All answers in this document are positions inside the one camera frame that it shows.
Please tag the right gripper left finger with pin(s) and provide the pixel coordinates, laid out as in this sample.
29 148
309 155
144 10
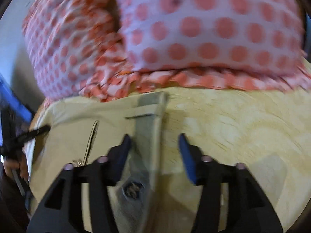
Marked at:
60 209

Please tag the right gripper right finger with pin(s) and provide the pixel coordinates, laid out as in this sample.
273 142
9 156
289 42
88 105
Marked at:
249 209

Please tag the beige khaki pants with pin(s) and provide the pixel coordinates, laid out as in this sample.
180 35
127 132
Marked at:
82 130

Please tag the person's left hand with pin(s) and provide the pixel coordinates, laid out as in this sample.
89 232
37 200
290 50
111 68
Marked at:
20 164

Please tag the yellow patterned bedspread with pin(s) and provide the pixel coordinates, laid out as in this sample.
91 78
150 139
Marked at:
267 131

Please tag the pink polka dot pillow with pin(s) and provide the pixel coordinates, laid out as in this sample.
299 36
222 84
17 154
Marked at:
75 49
220 44

